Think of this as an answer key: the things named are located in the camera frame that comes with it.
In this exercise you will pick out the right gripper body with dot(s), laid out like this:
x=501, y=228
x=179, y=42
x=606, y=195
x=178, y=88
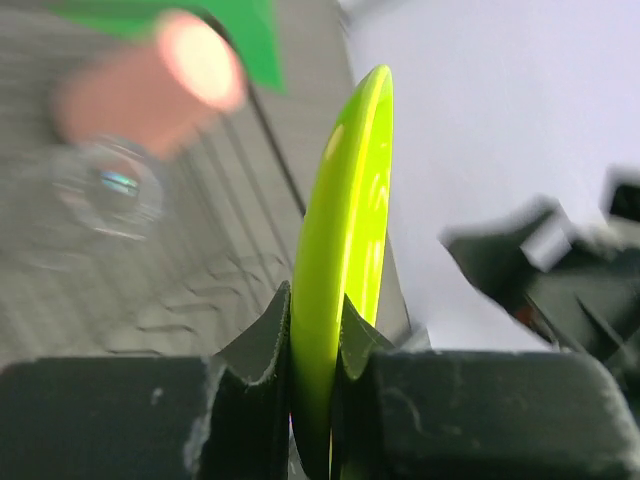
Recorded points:
x=588, y=298

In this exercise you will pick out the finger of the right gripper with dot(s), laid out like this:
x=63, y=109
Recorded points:
x=503, y=259

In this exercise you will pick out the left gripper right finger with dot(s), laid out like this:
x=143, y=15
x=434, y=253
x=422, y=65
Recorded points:
x=446, y=414

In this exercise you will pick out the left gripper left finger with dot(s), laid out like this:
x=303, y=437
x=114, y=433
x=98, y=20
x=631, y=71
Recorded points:
x=187, y=417

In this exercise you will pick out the lime green plate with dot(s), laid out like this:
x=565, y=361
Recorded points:
x=340, y=256

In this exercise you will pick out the clear glass cup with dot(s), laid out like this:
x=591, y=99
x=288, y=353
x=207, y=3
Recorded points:
x=74, y=197

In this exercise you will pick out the pink plastic cup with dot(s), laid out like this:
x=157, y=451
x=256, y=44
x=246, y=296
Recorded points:
x=155, y=92

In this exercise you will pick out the green cutting mat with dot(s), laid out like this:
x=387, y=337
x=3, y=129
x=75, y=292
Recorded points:
x=249, y=26

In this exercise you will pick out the black wire dish rack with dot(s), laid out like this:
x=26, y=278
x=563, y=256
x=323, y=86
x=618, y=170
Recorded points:
x=228, y=238

